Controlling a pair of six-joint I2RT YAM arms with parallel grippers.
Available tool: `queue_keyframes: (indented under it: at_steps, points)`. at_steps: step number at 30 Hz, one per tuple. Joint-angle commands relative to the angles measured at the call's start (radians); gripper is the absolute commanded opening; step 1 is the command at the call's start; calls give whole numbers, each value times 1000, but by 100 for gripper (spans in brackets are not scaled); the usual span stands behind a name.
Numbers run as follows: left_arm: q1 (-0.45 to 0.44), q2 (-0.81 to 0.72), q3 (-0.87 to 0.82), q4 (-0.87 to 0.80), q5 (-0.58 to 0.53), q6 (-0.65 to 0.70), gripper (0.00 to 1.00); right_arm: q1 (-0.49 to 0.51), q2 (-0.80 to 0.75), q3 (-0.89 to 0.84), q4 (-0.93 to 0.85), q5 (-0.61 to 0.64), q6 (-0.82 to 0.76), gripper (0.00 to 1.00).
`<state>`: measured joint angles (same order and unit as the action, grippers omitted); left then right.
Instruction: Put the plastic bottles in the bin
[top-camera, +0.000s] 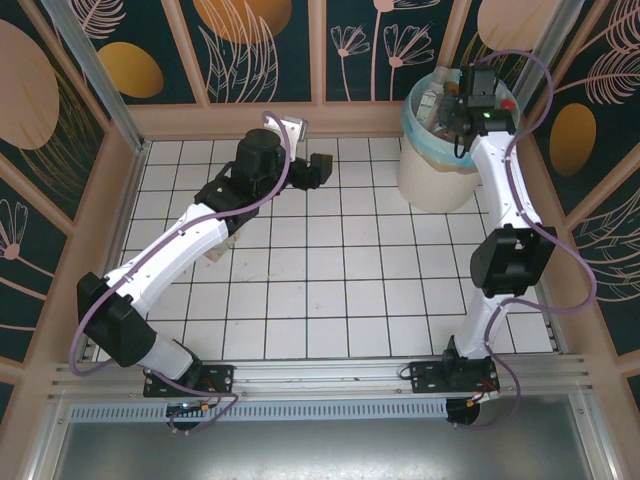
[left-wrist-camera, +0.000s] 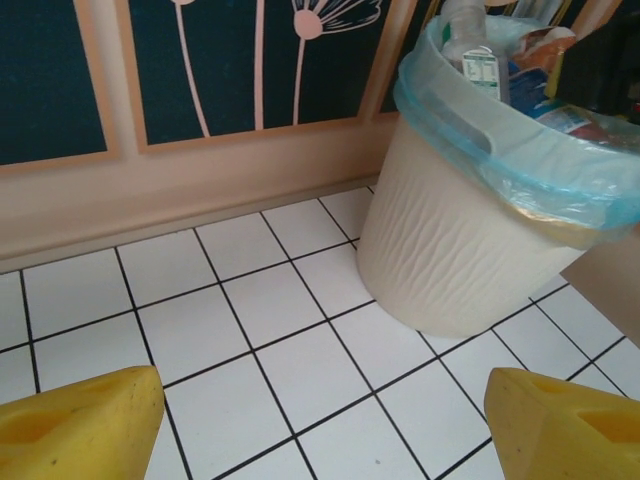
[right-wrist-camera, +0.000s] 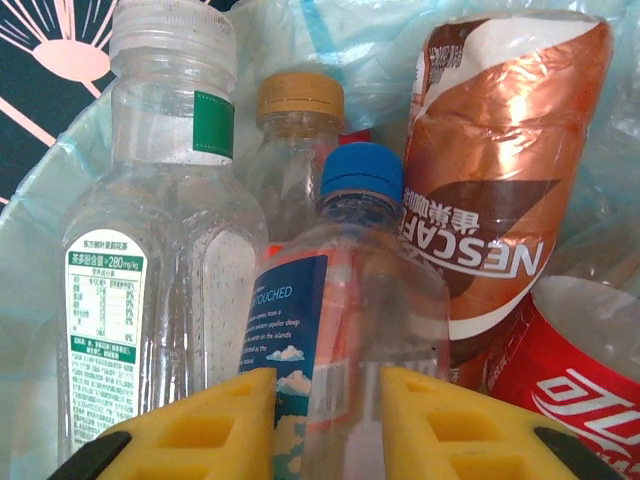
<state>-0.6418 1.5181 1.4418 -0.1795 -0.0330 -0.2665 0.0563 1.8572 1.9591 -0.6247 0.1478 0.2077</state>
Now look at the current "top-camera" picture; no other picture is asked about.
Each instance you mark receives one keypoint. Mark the aluminium mounting rail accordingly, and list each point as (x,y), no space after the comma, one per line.
(325,375)

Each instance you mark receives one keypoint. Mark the clear bottle pale label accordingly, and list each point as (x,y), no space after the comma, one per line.
(222,252)

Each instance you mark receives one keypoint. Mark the orange label tan cap bottle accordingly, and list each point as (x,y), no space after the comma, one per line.
(452,87)

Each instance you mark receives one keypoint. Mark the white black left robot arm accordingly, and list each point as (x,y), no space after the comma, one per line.
(170,255)

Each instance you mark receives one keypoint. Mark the grey metal sheet panel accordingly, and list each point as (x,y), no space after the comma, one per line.
(320,450)

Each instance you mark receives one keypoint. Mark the pale blue bin liner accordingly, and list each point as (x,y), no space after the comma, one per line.
(415,132)

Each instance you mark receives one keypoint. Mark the white ribbed waste bin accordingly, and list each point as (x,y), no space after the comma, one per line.
(435,185)

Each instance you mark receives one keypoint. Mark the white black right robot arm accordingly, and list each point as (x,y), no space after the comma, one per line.
(505,185)

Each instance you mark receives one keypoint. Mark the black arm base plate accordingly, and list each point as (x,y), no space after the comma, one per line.
(215,380)
(425,377)

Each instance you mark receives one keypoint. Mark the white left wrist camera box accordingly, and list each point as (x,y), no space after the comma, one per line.
(295,129)

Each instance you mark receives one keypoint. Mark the red cola label bottle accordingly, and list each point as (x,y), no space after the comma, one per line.
(507,104)

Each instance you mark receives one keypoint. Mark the aluminium frame post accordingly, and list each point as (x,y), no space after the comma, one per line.
(95,75)
(540,50)

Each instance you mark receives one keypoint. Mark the green label clear bottle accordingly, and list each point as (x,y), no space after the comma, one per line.
(429,102)

